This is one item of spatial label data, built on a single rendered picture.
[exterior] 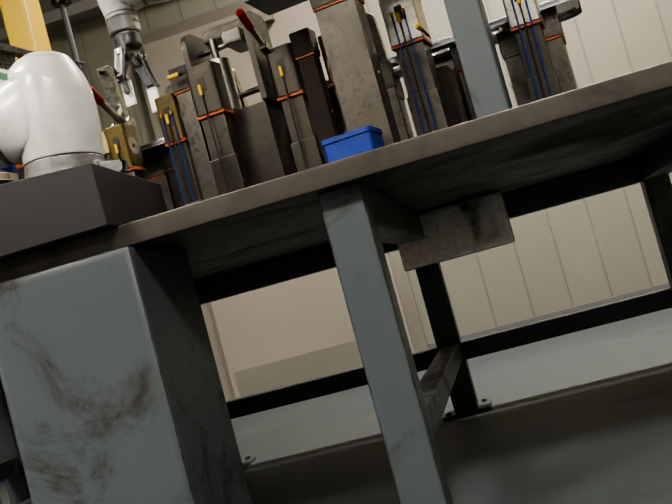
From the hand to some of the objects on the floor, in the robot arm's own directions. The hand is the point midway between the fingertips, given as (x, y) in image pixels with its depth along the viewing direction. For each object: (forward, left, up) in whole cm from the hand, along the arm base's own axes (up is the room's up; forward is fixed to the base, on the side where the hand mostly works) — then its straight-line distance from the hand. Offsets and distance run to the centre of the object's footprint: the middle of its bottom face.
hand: (144, 105), depth 252 cm
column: (-66, -22, -116) cm, 135 cm away
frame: (+1, -23, -112) cm, 115 cm away
